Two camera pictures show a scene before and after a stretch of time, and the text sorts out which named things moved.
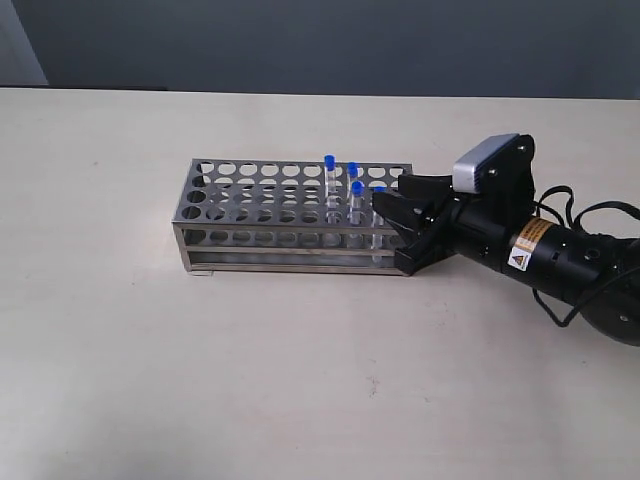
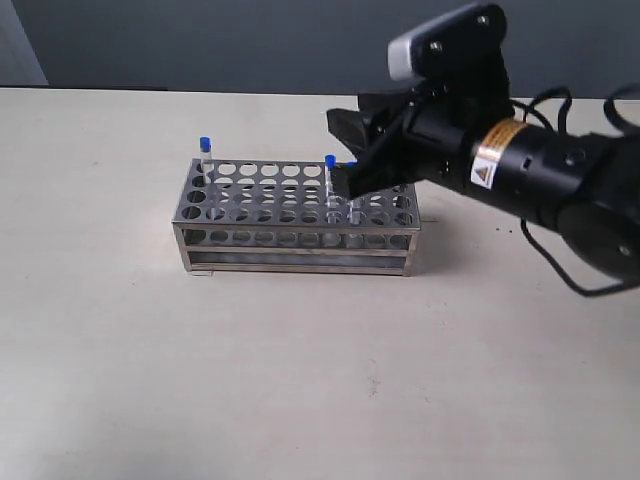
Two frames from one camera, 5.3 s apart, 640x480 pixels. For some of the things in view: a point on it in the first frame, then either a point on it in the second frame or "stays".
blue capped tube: x=331 y=188 stays
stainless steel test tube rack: x=284 y=216 stays
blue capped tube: x=377 y=227 -> x=206 y=158
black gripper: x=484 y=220 -> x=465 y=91
